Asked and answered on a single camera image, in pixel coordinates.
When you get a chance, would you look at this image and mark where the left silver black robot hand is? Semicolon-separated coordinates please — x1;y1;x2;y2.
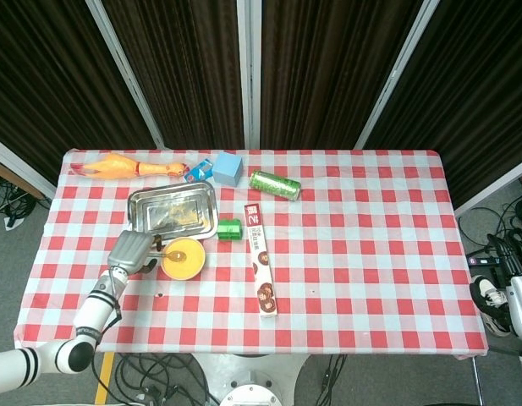
107;230;164;276

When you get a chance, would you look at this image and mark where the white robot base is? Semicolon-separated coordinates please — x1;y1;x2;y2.
192;353;308;406

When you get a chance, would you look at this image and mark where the yellow bowl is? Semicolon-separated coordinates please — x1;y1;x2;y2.
160;237;208;281

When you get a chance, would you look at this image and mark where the black white sneaker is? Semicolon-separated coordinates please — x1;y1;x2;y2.
470;275;514;337

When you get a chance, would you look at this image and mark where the black power strip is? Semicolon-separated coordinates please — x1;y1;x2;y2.
467;253;505;266

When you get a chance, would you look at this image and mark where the yellow rubber chicken toy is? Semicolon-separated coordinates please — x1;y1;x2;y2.
69;153;191;180

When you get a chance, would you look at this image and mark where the rectangular stainless steel tray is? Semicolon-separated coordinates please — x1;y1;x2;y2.
127;181;220;250

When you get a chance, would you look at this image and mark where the green toy block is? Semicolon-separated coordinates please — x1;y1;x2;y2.
217;217;243;242

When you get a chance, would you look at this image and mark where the small blue carton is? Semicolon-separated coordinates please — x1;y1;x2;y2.
184;158;215;184

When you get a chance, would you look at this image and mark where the yellow floor tape strip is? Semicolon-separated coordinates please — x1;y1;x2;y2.
94;352;116;405

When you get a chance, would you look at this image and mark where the light blue cube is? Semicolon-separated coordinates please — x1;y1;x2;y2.
212;152;245;187

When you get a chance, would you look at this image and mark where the long red white box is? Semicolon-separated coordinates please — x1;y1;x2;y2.
243;203;280;318

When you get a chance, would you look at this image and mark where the green drink can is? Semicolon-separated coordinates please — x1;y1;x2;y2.
249;169;303;202

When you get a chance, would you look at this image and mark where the red white checkered tablecloth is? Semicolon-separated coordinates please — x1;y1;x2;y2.
14;148;490;360

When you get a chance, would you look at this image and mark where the dark brown curtain panel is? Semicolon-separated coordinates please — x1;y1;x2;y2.
260;0;423;150
102;0;245;150
0;0;157;184
365;0;522;208

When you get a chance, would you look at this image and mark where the black floor cable bundle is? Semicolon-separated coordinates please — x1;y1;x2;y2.
459;173;522;255
315;354;349;406
0;171;50;229
91;353;219;406

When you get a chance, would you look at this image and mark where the white partition frame post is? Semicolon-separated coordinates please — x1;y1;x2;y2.
354;0;440;150
453;156;522;217
0;134;57;199
237;0;261;150
85;0;171;150

